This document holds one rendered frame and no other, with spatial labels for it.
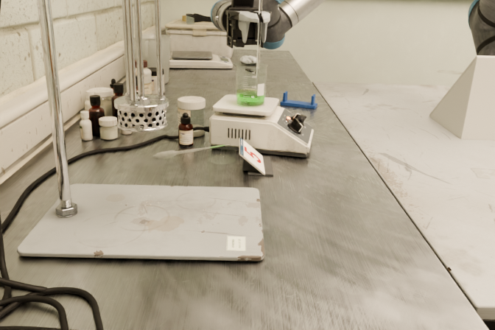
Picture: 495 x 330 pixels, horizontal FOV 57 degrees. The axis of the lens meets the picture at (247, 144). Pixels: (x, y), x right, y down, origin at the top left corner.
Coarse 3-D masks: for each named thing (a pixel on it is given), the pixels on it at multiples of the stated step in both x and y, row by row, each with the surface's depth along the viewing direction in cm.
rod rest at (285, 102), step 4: (284, 96) 128; (312, 96) 125; (284, 100) 128; (288, 100) 130; (292, 100) 130; (312, 100) 125; (280, 104) 128; (284, 104) 128; (288, 104) 127; (292, 104) 127; (296, 104) 127; (300, 104) 126; (304, 104) 126; (308, 104) 127; (312, 104) 126; (316, 104) 127; (312, 108) 125
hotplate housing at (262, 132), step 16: (208, 128) 95; (224, 128) 90; (240, 128) 89; (256, 128) 89; (272, 128) 88; (224, 144) 91; (256, 144) 90; (272, 144) 89; (288, 144) 89; (304, 144) 88
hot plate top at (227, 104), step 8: (224, 96) 98; (232, 96) 99; (216, 104) 92; (224, 104) 92; (232, 104) 92; (272, 104) 94; (224, 112) 90; (232, 112) 89; (240, 112) 89; (248, 112) 89; (256, 112) 88; (264, 112) 88; (272, 112) 89
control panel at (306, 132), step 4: (284, 112) 97; (288, 112) 98; (280, 116) 93; (284, 116) 94; (288, 116) 96; (280, 120) 91; (284, 120) 92; (280, 124) 89; (284, 124) 90; (304, 124) 97; (308, 124) 99; (284, 128) 88; (288, 128) 90; (304, 128) 95; (308, 128) 97; (292, 132) 89; (304, 132) 93; (308, 132) 95; (300, 136) 89; (304, 136) 91; (308, 136) 92; (304, 140) 89; (308, 140) 90
